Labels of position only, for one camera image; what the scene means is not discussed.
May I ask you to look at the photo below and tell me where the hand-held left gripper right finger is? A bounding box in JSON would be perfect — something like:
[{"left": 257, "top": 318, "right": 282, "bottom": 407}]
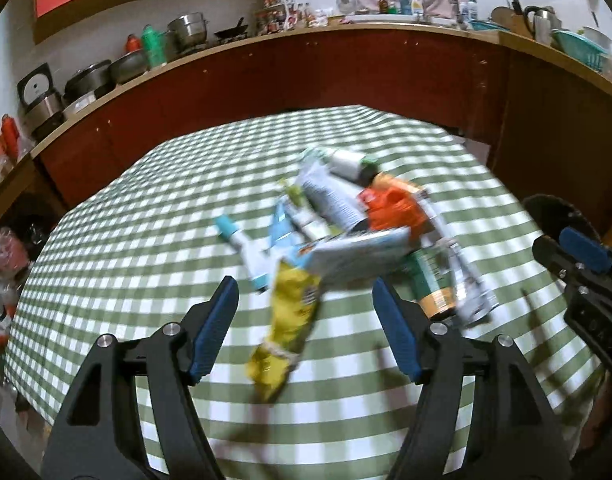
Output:
[{"left": 373, "top": 277, "right": 572, "bottom": 480}]

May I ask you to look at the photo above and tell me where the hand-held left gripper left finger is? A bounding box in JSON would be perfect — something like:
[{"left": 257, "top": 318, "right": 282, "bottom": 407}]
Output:
[{"left": 41, "top": 276, "right": 239, "bottom": 480}]

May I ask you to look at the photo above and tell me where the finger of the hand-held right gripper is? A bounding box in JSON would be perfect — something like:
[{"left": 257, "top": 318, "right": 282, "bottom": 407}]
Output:
[
  {"left": 559, "top": 226, "right": 612, "bottom": 281},
  {"left": 532, "top": 236, "right": 601, "bottom": 287}
]

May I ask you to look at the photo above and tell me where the green can with orange band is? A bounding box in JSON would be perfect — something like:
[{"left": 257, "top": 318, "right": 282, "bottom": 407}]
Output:
[{"left": 410, "top": 247, "right": 463, "bottom": 322}]

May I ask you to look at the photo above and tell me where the yellow snack bag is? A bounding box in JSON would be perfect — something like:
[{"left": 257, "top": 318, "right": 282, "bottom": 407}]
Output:
[{"left": 246, "top": 255, "right": 327, "bottom": 403}]

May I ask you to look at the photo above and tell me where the orange packet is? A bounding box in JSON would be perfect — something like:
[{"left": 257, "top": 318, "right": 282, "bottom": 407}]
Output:
[{"left": 358, "top": 185, "right": 433, "bottom": 235}]

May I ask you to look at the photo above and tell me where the white paper wrapper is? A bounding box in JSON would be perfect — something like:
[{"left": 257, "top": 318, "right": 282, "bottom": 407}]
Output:
[{"left": 288, "top": 205, "right": 333, "bottom": 242}]

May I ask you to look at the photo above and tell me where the white printed pouch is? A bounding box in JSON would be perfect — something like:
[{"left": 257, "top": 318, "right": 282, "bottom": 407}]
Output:
[{"left": 296, "top": 147, "right": 371, "bottom": 235}]

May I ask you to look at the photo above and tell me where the person's right forearm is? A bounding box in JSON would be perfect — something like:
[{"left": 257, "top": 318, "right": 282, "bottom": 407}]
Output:
[{"left": 581, "top": 370, "right": 612, "bottom": 466}]

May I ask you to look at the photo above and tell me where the white tube with teal cap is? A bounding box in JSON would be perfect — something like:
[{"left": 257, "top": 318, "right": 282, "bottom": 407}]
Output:
[{"left": 215, "top": 214, "right": 274, "bottom": 293}]

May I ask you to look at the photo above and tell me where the green checked tablecloth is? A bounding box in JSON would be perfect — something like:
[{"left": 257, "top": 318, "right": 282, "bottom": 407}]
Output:
[{"left": 1, "top": 105, "right": 609, "bottom": 480}]

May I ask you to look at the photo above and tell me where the light blue packet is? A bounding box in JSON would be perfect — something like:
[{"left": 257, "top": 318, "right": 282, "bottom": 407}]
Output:
[{"left": 266, "top": 197, "right": 307, "bottom": 261}]

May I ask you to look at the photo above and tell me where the small green yellow wrapper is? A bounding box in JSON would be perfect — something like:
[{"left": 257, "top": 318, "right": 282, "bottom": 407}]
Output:
[{"left": 285, "top": 179, "right": 308, "bottom": 207}]

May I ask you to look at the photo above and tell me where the white bottle with green cap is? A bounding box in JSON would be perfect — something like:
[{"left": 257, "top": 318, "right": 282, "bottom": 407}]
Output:
[{"left": 330, "top": 149, "right": 382, "bottom": 182}]

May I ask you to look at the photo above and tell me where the teal plastic basket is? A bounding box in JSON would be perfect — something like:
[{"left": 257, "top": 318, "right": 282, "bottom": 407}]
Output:
[{"left": 551, "top": 30, "right": 610, "bottom": 72}]

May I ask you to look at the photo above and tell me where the white bowl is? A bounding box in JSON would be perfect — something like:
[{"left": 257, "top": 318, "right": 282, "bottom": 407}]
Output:
[{"left": 583, "top": 25, "right": 612, "bottom": 49}]

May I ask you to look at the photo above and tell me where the pink plastic bag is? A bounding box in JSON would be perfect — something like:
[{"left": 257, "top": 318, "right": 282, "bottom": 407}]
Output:
[{"left": 0, "top": 225, "right": 35, "bottom": 311}]

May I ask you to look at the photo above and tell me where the steel kettle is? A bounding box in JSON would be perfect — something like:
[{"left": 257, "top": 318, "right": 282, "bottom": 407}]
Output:
[{"left": 523, "top": 5, "right": 563, "bottom": 44}]

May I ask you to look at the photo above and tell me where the wooden cutting board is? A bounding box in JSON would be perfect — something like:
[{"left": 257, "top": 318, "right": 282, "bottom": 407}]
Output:
[{"left": 491, "top": 6, "right": 535, "bottom": 37}]

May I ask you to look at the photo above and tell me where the red kitchen counter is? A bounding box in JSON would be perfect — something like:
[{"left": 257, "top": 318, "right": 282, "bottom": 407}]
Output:
[{"left": 0, "top": 22, "right": 612, "bottom": 248}]

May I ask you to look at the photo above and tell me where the steel mixing bowl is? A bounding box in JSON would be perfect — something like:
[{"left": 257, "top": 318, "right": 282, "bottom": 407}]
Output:
[{"left": 108, "top": 50, "right": 150, "bottom": 84}]

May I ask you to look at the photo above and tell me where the black cooking pot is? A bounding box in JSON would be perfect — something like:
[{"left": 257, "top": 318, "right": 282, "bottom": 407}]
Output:
[{"left": 63, "top": 59, "right": 114, "bottom": 104}]

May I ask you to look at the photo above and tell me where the green plastic bottle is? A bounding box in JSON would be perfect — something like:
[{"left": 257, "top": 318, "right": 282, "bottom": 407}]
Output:
[{"left": 141, "top": 25, "right": 168, "bottom": 69}]

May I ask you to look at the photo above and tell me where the rice cooker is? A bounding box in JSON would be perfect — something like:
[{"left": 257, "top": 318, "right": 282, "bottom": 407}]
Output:
[{"left": 17, "top": 62, "right": 65, "bottom": 132}]

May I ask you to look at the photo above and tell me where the steel stockpot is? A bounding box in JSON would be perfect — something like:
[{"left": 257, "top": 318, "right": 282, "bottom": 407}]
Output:
[{"left": 166, "top": 12, "right": 210, "bottom": 54}]

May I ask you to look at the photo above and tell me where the black wok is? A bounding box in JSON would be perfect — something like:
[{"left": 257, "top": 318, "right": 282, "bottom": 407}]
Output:
[{"left": 213, "top": 17, "right": 250, "bottom": 42}]

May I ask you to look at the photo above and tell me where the row of condiment bottles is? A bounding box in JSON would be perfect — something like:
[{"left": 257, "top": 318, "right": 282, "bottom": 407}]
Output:
[{"left": 253, "top": 0, "right": 333, "bottom": 36}]

